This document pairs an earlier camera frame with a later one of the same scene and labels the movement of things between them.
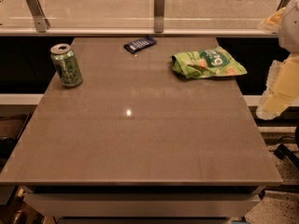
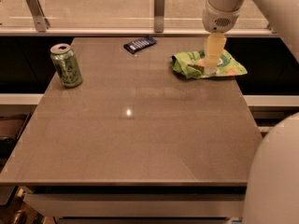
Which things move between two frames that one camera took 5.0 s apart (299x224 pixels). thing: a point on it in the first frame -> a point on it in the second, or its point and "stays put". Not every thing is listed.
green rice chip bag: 212,62 stays put
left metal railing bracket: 31,0 stays put
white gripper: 290,32 -> 219,20
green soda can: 65,63 stays put
